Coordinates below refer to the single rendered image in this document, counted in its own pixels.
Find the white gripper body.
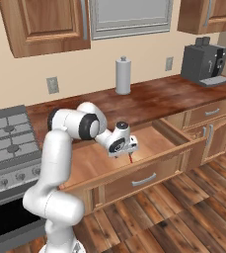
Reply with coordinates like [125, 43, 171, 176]
[108, 134, 140, 159]

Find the open wooden drawer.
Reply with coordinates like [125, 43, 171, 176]
[58, 118, 208, 216]

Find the small wooden drawer front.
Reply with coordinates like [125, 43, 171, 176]
[183, 97, 226, 130]

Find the wooden base cupboard door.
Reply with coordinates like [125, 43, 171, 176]
[185, 124, 207, 140]
[200, 113, 226, 166]

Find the white paper towel roll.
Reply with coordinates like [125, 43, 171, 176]
[114, 55, 132, 96]

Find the dark grey coffee machine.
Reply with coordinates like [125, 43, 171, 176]
[180, 36, 226, 88]

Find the grey gas stove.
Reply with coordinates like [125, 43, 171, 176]
[0, 104, 50, 253]

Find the grey drawer handle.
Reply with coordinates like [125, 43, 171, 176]
[203, 107, 222, 118]
[130, 172, 158, 188]

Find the grey wall outlet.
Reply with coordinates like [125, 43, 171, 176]
[45, 76, 60, 96]
[164, 55, 175, 72]

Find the wooden wall cupboard door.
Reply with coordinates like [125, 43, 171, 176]
[177, 0, 226, 36]
[0, 0, 92, 59]

